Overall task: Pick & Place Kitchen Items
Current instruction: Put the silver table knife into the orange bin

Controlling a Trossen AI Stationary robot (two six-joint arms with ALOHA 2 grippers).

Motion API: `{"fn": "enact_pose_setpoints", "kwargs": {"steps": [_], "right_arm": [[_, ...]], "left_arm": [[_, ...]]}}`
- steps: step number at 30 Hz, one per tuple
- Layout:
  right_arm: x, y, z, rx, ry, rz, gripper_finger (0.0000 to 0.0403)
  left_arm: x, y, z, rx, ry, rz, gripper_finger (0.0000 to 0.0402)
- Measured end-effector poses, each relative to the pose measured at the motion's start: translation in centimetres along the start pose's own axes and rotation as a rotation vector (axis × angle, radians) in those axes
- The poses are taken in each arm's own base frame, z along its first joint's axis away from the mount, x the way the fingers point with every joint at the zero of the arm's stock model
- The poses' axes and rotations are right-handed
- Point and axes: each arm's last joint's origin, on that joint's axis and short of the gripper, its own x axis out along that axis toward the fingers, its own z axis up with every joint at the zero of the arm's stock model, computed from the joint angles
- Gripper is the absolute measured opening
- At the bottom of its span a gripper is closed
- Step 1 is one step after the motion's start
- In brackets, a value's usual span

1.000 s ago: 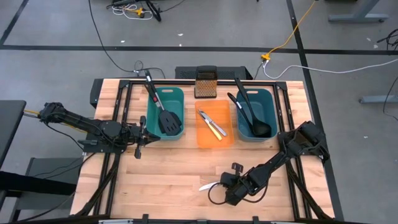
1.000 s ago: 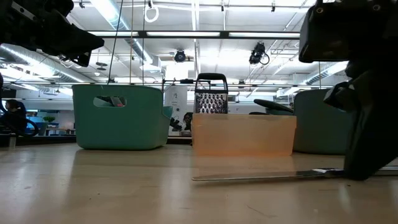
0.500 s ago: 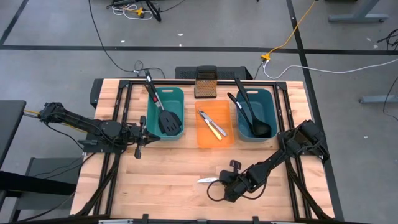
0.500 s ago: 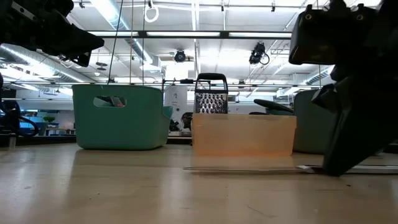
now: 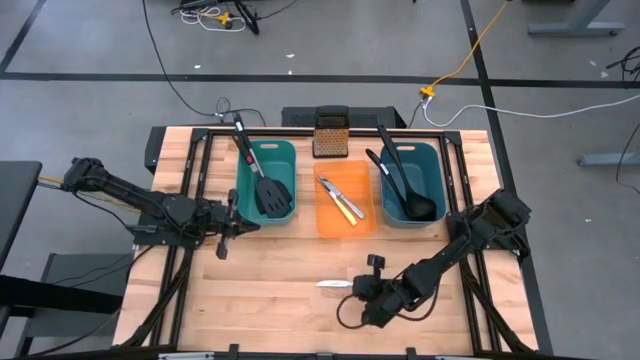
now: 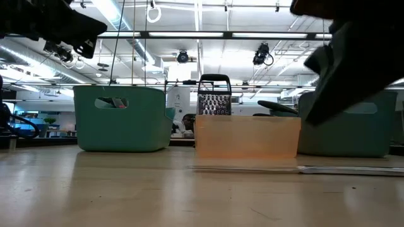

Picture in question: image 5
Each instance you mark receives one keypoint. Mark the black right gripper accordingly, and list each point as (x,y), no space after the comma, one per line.
(385,300)

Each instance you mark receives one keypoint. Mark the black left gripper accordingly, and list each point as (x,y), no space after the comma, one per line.
(215,220)

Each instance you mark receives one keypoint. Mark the silver table knife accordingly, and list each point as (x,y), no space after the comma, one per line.
(332,284)
(352,207)

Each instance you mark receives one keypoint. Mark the yellow wooden utensil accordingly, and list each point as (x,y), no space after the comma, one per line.
(350,217)

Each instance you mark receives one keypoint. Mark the black plastic ladle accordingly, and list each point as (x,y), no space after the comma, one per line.
(424,207)

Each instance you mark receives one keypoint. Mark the black spoon with white label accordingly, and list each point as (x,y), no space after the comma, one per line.
(386,176)

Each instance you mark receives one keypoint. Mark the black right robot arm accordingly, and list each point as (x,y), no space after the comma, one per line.
(440,262)

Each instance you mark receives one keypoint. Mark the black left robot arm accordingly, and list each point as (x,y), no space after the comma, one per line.
(130,192)

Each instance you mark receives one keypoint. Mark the orange translucent plastic bin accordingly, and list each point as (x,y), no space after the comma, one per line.
(350,230)

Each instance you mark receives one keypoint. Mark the teal green plastic bin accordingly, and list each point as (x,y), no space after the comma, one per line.
(280,165)

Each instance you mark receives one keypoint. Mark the dark blue plastic bin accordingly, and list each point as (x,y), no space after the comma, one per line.
(430,170)

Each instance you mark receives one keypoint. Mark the grey stool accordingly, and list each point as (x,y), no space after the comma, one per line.
(60,265)

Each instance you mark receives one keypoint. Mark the black bench bar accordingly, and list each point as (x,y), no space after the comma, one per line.
(50,295)

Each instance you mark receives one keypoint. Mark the black side desk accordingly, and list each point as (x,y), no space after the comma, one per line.
(17,200)

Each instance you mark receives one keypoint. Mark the grey desk foot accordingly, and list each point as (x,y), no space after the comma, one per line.
(610,160)
(575,29)

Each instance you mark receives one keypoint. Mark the black aluminium frame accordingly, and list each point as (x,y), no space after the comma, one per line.
(270,132)

